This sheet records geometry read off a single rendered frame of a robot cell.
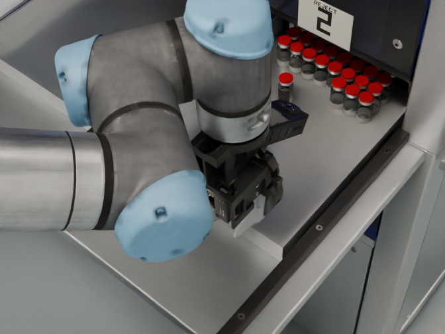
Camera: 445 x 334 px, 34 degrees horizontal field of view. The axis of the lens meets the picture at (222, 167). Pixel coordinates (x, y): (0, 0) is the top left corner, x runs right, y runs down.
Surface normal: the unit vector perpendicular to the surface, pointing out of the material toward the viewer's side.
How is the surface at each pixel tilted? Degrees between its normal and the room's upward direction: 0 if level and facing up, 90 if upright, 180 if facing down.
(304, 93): 0
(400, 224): 90
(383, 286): 90
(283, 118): 33
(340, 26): 90
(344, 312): 90
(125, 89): 5
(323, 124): 0
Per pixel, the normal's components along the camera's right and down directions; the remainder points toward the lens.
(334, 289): -0.64, 0.63
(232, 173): 0.76, 0.49
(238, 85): 0.22, 0.79
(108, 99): -0.52, -0.40
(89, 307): -0.05, -0.61
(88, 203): 0.40, 0.41
